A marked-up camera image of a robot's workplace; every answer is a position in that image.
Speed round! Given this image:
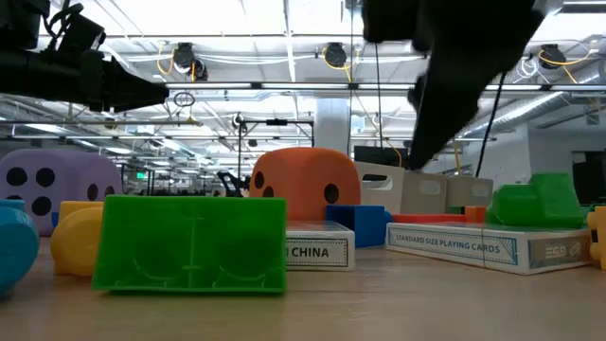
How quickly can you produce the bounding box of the purple foam die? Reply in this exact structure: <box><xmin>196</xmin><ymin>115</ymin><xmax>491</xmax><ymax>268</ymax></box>
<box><xmin>0</xmin><ymin>149</ymin><xmax>124</xmax><ymax>237</ymax></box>

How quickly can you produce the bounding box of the orange foam die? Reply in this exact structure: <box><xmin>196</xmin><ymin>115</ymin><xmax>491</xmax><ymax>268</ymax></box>
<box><xmin>249</xmin><ymin>146</ymin><xmax>362</xmax><ymax>222</ymax></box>

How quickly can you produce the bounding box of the black hanging cable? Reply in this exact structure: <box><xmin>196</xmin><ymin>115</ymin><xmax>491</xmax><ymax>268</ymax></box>
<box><xmin>373</xmin><ymin>42</ymin><xmax>385</xmax><ymax>151</ymax></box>

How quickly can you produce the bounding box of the dark wall screen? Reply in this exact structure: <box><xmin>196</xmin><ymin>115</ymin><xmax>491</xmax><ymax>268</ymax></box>
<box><xmin>571</xmin><ymin>150</ymin><xmax>606</xmax><ymax>206</ymax></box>

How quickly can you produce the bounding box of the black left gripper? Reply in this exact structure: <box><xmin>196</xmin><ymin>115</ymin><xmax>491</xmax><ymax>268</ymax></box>
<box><xmin>46</xmin><ymin>48</ymin><xmax>170</xmax><ymax>114</ymax></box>

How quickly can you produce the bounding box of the large green toy block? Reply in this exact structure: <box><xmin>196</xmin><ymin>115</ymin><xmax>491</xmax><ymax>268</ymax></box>
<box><xmin>91</xmin><ymin>194</ymin><xmax>289</xmax><ymax>294</ymax></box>

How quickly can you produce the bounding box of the black monitor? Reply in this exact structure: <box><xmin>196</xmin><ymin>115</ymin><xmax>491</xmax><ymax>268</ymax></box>
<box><xmin>353</xmin><ymin>145</ymin><xmax>409</xmax><ymax>168</ymax></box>

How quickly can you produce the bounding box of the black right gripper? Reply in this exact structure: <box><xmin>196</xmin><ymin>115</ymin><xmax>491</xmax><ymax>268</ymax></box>
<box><xmin>362</xmin><ymin>0</ymin><xmax>545</xmax><ymax>171</ymax></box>

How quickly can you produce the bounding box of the light blue toy block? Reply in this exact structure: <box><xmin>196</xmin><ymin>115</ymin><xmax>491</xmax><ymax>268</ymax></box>
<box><xmin>0</xmin><ymin>198</ymin><xmax>41</xmax><ymax>297</ymax></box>

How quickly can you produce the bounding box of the red-orange toy block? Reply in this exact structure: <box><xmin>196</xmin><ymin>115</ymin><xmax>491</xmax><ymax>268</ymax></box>
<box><xmin>391</xmin><ymin>213</ymin><xmax>468</xmax><ymax>224</ymax></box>

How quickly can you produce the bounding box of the white playing card deck box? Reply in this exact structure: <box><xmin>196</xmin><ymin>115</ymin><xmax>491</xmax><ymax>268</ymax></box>
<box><xmin>385</xmin><ymin>222</ymin><xmax>593</xmax><ymax>277</ymax></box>
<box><xmin>285</xmin><ymin>220</ymin><xmax>357</xmax><ymax>272</ymax></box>

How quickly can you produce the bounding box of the yellow toy block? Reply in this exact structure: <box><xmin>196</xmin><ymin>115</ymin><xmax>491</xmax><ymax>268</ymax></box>
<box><xmin>50</xmin><ymin>200</ymin><xmax>105</xmax><ymax>278</ymax></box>
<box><xmin>586</xmin><ymin>206</ymin><xmax>606</xmax><ymax>272</ymax></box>

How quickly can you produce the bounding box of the black metal stand frame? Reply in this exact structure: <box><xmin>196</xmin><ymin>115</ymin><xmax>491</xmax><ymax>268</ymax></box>
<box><xmin>236</xmin><ymin>117</ymin><xmax>316</xmax><ymax>190</ymax></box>

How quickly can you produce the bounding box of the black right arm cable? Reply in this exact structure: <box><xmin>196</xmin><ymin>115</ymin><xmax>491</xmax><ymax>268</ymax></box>
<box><xmin>474</xmin><ymin>70</ymin><xmax>508</xmax><ymax>179</ymax></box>

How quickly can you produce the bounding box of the white building column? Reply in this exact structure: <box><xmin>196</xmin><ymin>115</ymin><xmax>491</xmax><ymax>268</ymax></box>
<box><xmin>314</xmin><ymin>97</ymin><xmax>351</xmax><ymax>155</ymax></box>

